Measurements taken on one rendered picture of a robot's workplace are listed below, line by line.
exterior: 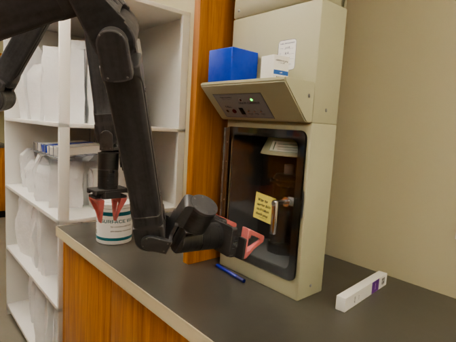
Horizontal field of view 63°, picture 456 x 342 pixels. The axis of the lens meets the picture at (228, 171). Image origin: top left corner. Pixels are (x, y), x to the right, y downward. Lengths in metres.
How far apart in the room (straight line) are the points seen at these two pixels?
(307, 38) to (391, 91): 0.44
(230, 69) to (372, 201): 0.68
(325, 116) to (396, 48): 0.45
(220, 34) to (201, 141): 0.34
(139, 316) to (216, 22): 0.91
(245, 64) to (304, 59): 0.16
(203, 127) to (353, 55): 0.60
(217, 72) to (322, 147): 0.35
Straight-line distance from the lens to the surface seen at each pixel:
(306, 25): 1.03
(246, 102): 1.03
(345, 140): 1.42
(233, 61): 1.04
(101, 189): 1.12
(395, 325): 1.05
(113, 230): 1.42
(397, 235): 1.36
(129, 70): 0.54
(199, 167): 1.19
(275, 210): 0.97
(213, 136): 1.22
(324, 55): 1.01
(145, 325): 1.17
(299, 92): 0.93
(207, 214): 0.71
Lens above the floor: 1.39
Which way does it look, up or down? 7 degrees down
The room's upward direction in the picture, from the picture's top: 3 degrees clockwise
